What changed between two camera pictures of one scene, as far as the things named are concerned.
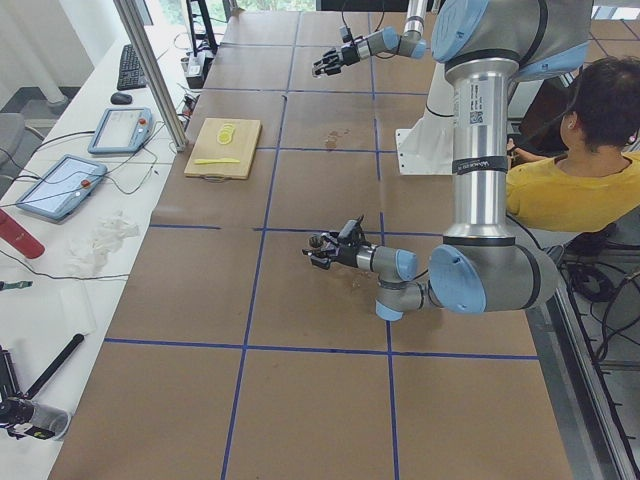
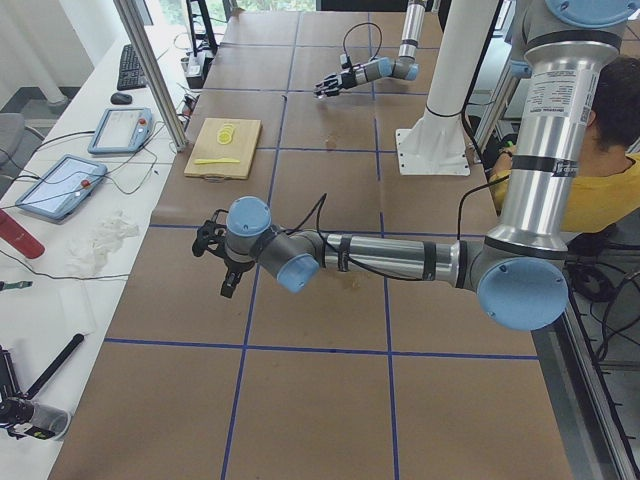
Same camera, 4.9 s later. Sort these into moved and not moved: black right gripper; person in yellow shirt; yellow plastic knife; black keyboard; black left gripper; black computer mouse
Moved: black left gripper; black right gripper
Not moved: black keyboard; yellow plastic knife; person in yellow shirt; black computer mouse
